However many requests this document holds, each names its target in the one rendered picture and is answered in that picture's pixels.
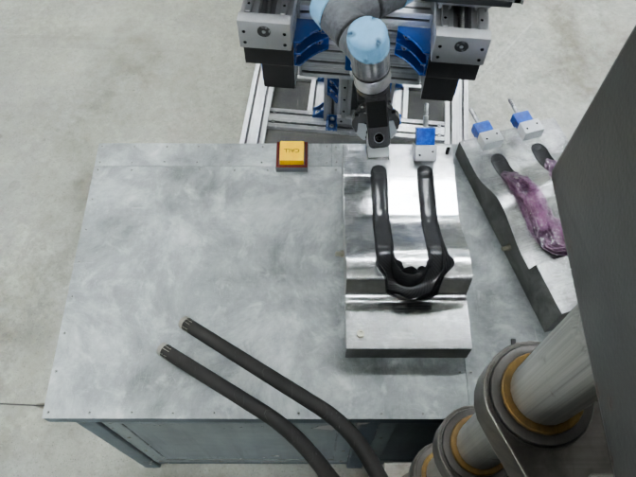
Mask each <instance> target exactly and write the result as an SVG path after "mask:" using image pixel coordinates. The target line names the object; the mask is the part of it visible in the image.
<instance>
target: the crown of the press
mask: <svg viewBox="0 0 636 477"><path fill-rule="evenodd" d="M552 182H553V187H554V191H555V195H556V204H557V209H558V213H559V217H560V222H561V227H562V231H563V236H564V240H565V245H566V249H567V254H568V258H569V263H570V268H571V272H572V277H573V282H574V289H575V294H576V299H577V304H578V307H579V312H580V317H581V322H582V326H583V330H584V335H585V340H586V345H587V348H588V353H589V358H590V363H591V367H592V375H593V380H594V384H595V389H596V394H597V398H598V403H599V407H600V412H601V416H602V421H603V425H604V430H605V435H606V439H607V443H608V448H609V457H610V461H611V465H612V470H613V475H614V477H636V25H635V27H634V28H633V29H632V31H631V33H630V34H629V36H628V38H627V40H626V42H625V44H624V46H623V47H622V49H621V51H620V53H619V54H618V56H617V58H616V60H615V61H614V63H613V65H612V67H611V68H610V70H609V72H608V73H607V75H606V77H605V79H604V80H603V82H602V84H601V86H600V87H599V89H598V91H597V93H596V94H595V96H594V98H593V100H592V102H591V104H590V106H589V107H588V109H587V111H586V113H585V114H584V115H583V117H582V119H581V120H580V122H579V124H578V126H577V127H576V129H575V131H574V133H573V135H572V137H571V139H570V140H569V142H568V144H567V146H566V147H565V149H564V151H563V152H562V153H561V155H560V157H559V159H558V160H557V162H556V165H555V166H554V168H553V170H552Z"/></svg>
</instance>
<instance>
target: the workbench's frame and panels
mask: <svg viewBox="0 0 636 477"><path fill-rule="evenodd" d="M44 419H45V420H47V421H48V422H77V423H78V424H80V425H81V426H82V427H83V428H85V429H86V430H88V431H90V432H91V433H93V434H95V435H96V436H98V437H99V438H101V439H102V440H104V441H105V442H107V443H109V444H110V445H112V446H113V447H115V448H116V449H118V450H119V451H121V452H123V453H124V454H126V455H128V456H129V457H131V458H132V459H133V460H134V461H136V462H137V463H139V464H140V465H142V466H143V467H145V468H160V467H161V464H308V462H307V461H306V460H305V458H304V457H303V456H302V455H301V454H300V453H299V452H298V451H297V449H296V448H295V447H294V446H293V445H292V444H291V443H290V442H289V441H287V440H286V439H285V438H284V437H283V436H282V435H281V434H280V433H278V432H277V431H276V430H274V429H273V428H272V427H271V426H269V425H268V424H266V423H265V422H263V421H262V420H260V419H86V418H44ZM288 420H289V421H290V422H291V423H292V424H293V425H294V426H295V427H296V428H297V429H299V430H300V431H301V432H302V433H303V434H304V435H305V436H306V437H307V438H308V439H309V440H310V441H311V442H312V443H313V445H314V446H315V447H316V448H317V449H318V450H319V451H320V452H321V453H322V454H323V455H324V456H325V458H326V459H327V460H328V462H329V463H330V464H346V467H347V468H362V466H363V464H362V462H361V460H360V458H359V457H358V455H357V454H356V452H355V451H354V450H353V449H352V448H351V447H350V445H349V444H348V443H347V442H346V440H345V439H344V438H343V437H342V436H341V435H340V434H339V433H338V432H337V431H336V430H335V429H334V428H333V427H332V426H330V425H329V424H328V423H327V422H325V421H324V420H323V419H288ZM348 420H349V421H350V422H351V423H352V424H353V425H354V426H355V427H356V428H357V429H358V430H359V431H360V432H361V434H362V435H363V436H364V438H365V439H366V440H367V442H368V443H369V444H370V446H371V447H372V449H373V450H374V452H375V454H376V455H377V456H378V458H379V459H380V462H381V463H382V464H383V463H384V462H412V461H413V460H414V458H415V456H416V455H417V454H418V452H419V451H421V450H422V449H423V448H424V447H425V446H427V445H430V444H432V442H433V439H434V435H435V432H436V430H437V429H438V427H439V426H440V424H441V423H442V422H443V420H444V419H348Z"/></svg>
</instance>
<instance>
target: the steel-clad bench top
mask: <svg viewBox="0 0 636 477"><path fill-rule="evenodd" d="M435 145H451V151H452V159H453V166H454V177H455V185H456V194H457V203H458V212H459V219H460V223H461V227H462V230H463V233H464V236H465V239H466V242H467V245H468V250H469V254H470V260H471V269H472V281H471V283H470V286H469V288H468V293H467V305H468V320H469V328H470V337H471V344H472V349H471V351H470V352H469V354H468V356H467V357H466V358H346V357H345V293H344V258H343V257H340V256H335V252H336V251H341V250H343V249H344V243H343V192H342V157H343V144H309V155H308V172H276V170H275V161H276V144H187V143H99V144H98V149H97V158H96V162H95V166H94V171H93V176H92V181H91V185H90V189H89V194H88V199H87V204H86V208H85V212H84V217H83V222H82V227H81V231H80V235H79V244H78V249H77V252H76V257H75V262H74V267H73V272H72V275H71V280H70V285H69V290H68V294H67V298H66V303H65V308H64V313H63V317H62V325H61V330H60V335H59V340H58V343H57V348H56V353H55V358H54V362H53V366H52V371H51V376H50V381H49V384H48V389H47V394H46V399H45V404H44V411H43V416H42V418H86V419H259V418H257V417H256V416H254V415H252V414H250V413H249V412H247V411H246V410H244V409H243V408H241V407H239V406H238V405H237V404H236V403H234V402H233V401H231V400H229V399H228V398H226V397H224V396H222V395H221V394H219V393H218V392H216V391H215V390H213V389H211V388H210V387H208V386H207V385H205V384H203V383H202V382H200V381H199V380H197V379H195V378H193V377H192V376H190V375H189V374H187V373H186V372H185V371H183V370H182V369H180V368H179V367H177V366H175V365H174V364H172V363H171V362H168V361H167V360H165V359H164V358H162V357H161V356H159V355H158V354H157V353H156V350H157V347H158V346H159V345H160V344H161V343H167V344H168V345H171V346H172V347H174V348H176V349H177V350H179V351H180V352H182V353H184V354H185V355H187V356H188V357H189V358H191V359H192V360H194V361H196V362H198V363H200V364H201V365H203V366H204V367H206V368H208V369H209V370H211V371H213V372H214V373H216V374H217V375H219V376H221V377H222V378H224V379H225V380H228V381H229V382H231V383H233V384H234V385H236V386H237V387H238V388H240V389H241V390H243V391H245V392H246V393H248V394H249V395H251V396H253V397H254V398H256V399H258V400H260V401H261V402H263V403H265V404H266V405H268V406H269V407H271V408H272V409H274V410H275V411H277V412H278V413H280V414H281V415H283V416H284V417H286V418H287V419H322V418H321V417H320V416H318V415H316V414H315V413H313V412H311V411H310V410H308V409H307V408H305V407H304V406H302V405H300V404H299V403H297V402H296V401H294V400H293V399H291V398H289V397H287V396H286V395H284V394H283V393H281V392H279V391H278V390H276V389H275V388H273V387H272V386H271V385H269V384H268V383H266V382H265V381H263V380H261V379H259V378H258V377H256V376H255V375H253V374H251V373H250V372H248V371H247V370H245V369H244V368H242V367H240V366H239V365H237V364H236V363H234V362H232V361H230V360H229V359H227V358H226V357H224V356H223V355H222V354H220V353H219V352H217V351H216V350H214V349H213V348H211V347H209V346H208V345H206V344H204V343H203V342H201V341H199V340H198V339H196V338H195V337H193V336H191V335H190V334H188V333H187V332H185V331H184V330H182V329H181V328H179V326H178V324H179V321H180V320H181V318H182V317H184V316H187V317H189V318H190V319H192V320H194V321H195V322H197V323H198V324H200V325H202V326H203V327H206V328H207V329H209V330H210V331H212V332H214V333H215V334H217V335H219V336H220V337H222V338H223V339H224V340H226V341H227V342H229V343H230V344H232V345H234V346H236V347H238V348H239V349H241V350H242V351H244V352H246V353H247V354H249V355H251V356H252V357H254V358H255V359H257V360H259V361H260V362H262V363H264V364H266V365H267V366H269V367H271V368H272V369H273V370H274V371H276V372H278V373H279V374H281V375H283V376H284V377H286V378H287V379H289V380H291V381H293V382H294V383H296V384H298V385H299V386H301V387H303V388H304V389H306V390H307V391H309V392H311V393H312V394H314V395H315V396H317V397H318V398H320V399H322V400H323V401H325V402H326V403H328V404H329V405H331V406H332V407H334V408H335V409H336V410H337V411H339V412H340V413H341V414H343V415H344V416H345V417H346V418H347V419H445V418H446V417H447V416H448V415H449V414H450V413H451V412H453V411H454V410H456V409H458V408H461V407H463V406H469V405H474V389H475V386H476V382H477V379H478V378H479V377H480V375H481V374H482V372H483V371H484V369H485V368H486V366H487V365H488V364H489V362H490V361H491V360H492V358H493V357H494V356H495V355H496V354H498V353H499V352H500V351H501V350H502V349H504V348H505V347H507V346H510V345H511V339H516V343H519V342H527V341H534V342H542V341H543V340H544V339H545V338H546V337H547V336H548V335H549V334H550V333H551V332H552V330H550V331H547V332H544V330H543V328H542V326H541V324H540V322H539V319H538V317H537V315H536V314H535V312H534V310H533V308H532V306H531V304H530V302H529V300H528V298H527V296H526V294H525V292H524V290H523V288H522V286H521V283H520V281H519V279H518V278H517V276H516V274H515V272H514V270H513V268H512V266H511V264H510V262H509V260H508V258H507V257H506V255H505V253H504V252H503V251H502V249H501V247H502V246H501V244H500V242H499V241H498V239H497V237H496V235H495V233H494V231H493V229H492V227H491V225H490V223H489V221H488V219H487V217H486V214H485V212H484V210H483V208H482V207H481V205H480V203H479V201H478V199H477V197H476V195H475V193H474V191H473V189H472V187H471V185H470V183H469V181H468V178H467V176H466V174H465V172H464V171H463V169H462V167H461V165H460V163H459V161H458V159H457V157H456V155H455V153H456V151H457V148H458V144H435ZM331 154H332V166H331ZM465 369H466V370H465Z"/></svg>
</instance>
